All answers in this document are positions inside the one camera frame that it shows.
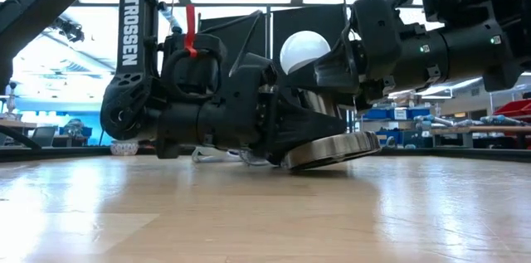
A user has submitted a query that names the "red storage bin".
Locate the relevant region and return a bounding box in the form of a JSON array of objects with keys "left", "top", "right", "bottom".
[{"left": 492, "top": 98, "right": 531, "bottom": 124}]

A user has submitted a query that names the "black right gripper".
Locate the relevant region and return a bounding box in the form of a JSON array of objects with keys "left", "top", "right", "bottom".
[{"left": 314, "top": 0, "right": 449, "bottom": 106}]

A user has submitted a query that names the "black hanging spotlight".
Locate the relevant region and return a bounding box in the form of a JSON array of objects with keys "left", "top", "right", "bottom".
[{"left": 53, "top": 17, "right": 86, "bottom": 44}]

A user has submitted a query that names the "blue storage bin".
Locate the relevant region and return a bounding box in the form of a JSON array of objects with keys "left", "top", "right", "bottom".
[{"left": 364, "top": 106, "right": 432, "bottom": 122}]

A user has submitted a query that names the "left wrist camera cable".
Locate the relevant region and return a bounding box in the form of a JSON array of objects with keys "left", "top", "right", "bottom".
[{"left": 198, "top": 9, "right": 265, "bottom": 77}]

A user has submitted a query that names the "white lamp cord with switch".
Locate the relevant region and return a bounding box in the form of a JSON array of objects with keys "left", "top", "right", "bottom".
[{"left": 191, "top": 146, "right": 273, "bottom": 168}]

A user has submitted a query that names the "red wire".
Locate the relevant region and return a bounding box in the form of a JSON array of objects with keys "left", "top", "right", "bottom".
[{"left": 184, "top": 4, "right": 199, "bottom": 59}]

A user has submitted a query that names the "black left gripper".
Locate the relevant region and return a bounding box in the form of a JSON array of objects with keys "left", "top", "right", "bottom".
[{"left": 157, "top": 53, "right": 348, "bottom": 167}]

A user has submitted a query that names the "white lightbulb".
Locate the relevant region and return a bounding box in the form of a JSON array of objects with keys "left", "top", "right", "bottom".
[{"left": 280, "top": 30, "right": 332, "bottom": 76}]

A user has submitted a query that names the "wooden workbench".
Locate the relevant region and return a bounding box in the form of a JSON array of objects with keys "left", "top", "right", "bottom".
[{"left": 429, "top": 124, "right": 531, "bottom": 149}]

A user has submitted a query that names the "black partition panel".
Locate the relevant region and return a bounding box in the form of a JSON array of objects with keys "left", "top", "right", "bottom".
[{"left": 198, "top": 4, "right": 349, "bottom": 90}]

